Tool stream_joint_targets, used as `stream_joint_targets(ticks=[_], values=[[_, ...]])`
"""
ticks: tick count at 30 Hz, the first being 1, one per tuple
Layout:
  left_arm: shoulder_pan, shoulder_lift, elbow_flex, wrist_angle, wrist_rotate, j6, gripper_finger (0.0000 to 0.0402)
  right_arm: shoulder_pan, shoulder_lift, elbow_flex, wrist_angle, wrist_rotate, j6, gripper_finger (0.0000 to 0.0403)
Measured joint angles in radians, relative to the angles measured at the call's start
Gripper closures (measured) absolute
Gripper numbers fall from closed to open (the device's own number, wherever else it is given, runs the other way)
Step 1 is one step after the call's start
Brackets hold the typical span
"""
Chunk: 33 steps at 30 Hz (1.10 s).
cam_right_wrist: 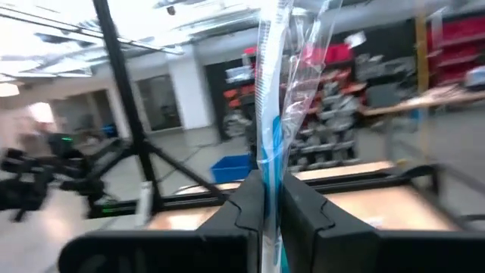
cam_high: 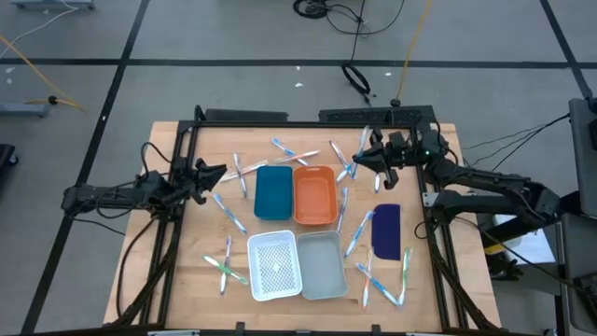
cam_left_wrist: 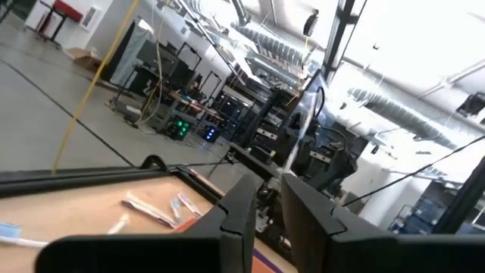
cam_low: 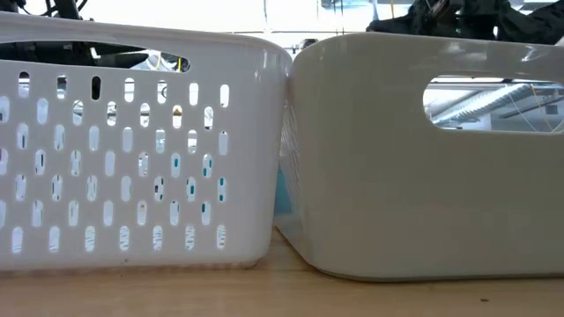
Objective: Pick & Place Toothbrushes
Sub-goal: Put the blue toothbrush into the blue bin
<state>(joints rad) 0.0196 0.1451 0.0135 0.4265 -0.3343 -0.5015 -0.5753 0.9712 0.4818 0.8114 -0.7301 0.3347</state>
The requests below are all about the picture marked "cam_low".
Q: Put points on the white perforated plastic basket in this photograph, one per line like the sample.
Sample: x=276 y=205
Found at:
x=255 y=176

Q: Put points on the silver corrugated duct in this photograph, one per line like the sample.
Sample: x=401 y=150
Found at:
x=484 y=99

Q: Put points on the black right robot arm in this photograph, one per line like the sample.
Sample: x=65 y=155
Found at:
x=462 y=17

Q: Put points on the black round fixture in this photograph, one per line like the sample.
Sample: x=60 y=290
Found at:
x=309 y=42

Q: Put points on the black arched clamp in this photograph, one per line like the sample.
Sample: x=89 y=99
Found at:
x=185 y=64

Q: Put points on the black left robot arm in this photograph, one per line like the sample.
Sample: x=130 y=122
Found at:
x=44 y=55

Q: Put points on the grey plastic basket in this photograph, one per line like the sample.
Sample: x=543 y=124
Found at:
x=374 y=176

